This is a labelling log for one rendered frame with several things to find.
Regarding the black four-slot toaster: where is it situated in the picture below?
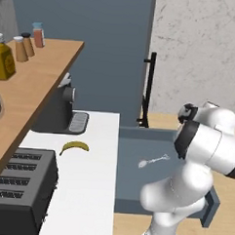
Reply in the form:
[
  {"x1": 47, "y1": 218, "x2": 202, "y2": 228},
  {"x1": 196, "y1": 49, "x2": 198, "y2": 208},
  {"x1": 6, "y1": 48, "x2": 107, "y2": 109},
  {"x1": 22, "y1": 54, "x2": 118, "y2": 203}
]
[{"x1": 0, "y1": 145, "x2": 61, "y2": 235}]

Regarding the brown shaker with black cap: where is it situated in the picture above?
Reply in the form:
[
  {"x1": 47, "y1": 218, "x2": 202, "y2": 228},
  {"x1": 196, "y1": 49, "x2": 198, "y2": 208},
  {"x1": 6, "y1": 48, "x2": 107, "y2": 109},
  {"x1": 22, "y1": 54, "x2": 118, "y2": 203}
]
[{"x1": 20, "y1": 31, "x2": 37, "y2": 59}]

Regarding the dark grey coffee machine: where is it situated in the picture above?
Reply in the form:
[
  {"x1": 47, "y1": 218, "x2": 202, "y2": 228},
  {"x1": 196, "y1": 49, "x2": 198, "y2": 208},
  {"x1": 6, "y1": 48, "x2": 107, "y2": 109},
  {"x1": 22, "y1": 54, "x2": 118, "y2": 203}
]
[{"x1": 30, "y1": 70, "x2": 93, "y2": 137}]

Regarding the brown shaker with white cap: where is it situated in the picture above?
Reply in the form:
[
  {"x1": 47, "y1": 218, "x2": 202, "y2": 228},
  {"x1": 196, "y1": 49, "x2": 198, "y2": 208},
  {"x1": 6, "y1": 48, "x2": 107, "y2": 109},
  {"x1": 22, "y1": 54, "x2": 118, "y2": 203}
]
[{"x1": 11, "y1": 35, "x2": 31, "y2": 64}]

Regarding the red jar with blue lid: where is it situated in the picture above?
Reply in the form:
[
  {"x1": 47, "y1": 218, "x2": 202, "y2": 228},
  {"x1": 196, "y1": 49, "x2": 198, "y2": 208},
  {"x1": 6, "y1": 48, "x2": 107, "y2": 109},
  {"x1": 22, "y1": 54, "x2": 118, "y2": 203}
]
[{"x1": 30, "y1": 21, "x2": 47, "y2": 50}]

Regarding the blue-grey open drawer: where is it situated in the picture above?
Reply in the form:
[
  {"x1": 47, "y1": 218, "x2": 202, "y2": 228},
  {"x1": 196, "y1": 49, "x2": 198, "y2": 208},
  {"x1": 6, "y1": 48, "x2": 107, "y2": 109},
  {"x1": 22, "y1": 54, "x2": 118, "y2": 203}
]
[{"x1": 113, "y1": 126, "x2": 225, "y2": 229}]

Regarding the black vertical bar handle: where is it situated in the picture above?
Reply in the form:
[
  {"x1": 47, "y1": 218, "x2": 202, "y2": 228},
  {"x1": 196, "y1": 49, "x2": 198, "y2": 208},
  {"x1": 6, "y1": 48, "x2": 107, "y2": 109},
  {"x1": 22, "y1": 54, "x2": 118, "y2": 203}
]
[{"x1": 136, "y1": 51, "x2": 158, "y2": 129}]

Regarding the yellow bottle with white cap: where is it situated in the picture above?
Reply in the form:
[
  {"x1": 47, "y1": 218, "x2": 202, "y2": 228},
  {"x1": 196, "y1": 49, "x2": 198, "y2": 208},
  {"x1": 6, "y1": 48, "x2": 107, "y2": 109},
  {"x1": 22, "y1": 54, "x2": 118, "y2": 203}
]
[{"x1": 0, "y1": 32, "x2": 20, "y2": 82}]

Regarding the tall blue-grey cupboard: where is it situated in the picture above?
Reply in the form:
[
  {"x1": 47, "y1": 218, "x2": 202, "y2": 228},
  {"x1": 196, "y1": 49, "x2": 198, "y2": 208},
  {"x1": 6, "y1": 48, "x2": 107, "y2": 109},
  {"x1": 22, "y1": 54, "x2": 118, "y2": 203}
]
[{"x1": 3, "y1": 0, "x2": 158, "y2": 129}]

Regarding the yellow banana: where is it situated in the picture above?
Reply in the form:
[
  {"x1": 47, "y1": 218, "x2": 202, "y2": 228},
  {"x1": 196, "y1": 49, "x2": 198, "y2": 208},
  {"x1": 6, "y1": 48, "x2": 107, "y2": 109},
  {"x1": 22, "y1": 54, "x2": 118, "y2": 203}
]
[{"x1": 59, "y1": 139, "x2": 91, "y2": 158}]

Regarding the wooden shelf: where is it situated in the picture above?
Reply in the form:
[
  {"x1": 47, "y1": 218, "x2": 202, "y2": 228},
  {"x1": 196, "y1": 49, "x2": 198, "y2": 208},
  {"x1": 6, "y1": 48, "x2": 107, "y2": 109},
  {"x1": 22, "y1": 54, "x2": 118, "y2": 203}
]
[{"x1": 0, "y1": 35, "x2": 86, "y2": 193}]

